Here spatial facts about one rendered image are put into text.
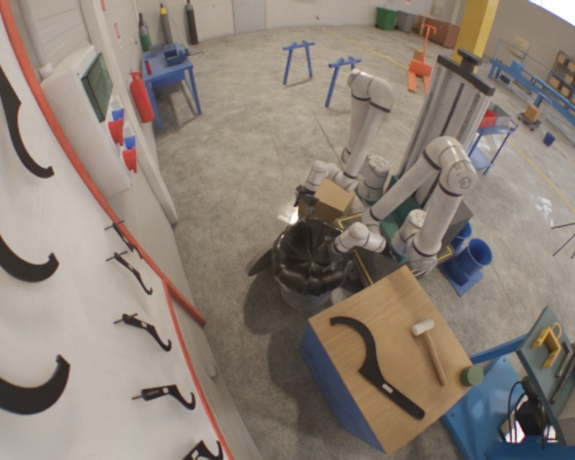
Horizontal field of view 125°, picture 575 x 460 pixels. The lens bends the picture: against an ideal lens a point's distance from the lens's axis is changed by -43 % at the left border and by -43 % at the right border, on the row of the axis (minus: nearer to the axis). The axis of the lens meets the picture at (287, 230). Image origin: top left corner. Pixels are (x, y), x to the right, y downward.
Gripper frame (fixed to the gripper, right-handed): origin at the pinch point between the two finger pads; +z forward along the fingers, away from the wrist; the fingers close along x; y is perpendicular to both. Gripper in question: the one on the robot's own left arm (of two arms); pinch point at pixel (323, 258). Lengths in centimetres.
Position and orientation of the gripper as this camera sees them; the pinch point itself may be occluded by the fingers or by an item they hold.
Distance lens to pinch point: 147.0
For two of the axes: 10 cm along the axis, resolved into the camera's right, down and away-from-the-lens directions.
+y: -8.9, -0.7, -4.4
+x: 1.6, 8.7, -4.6
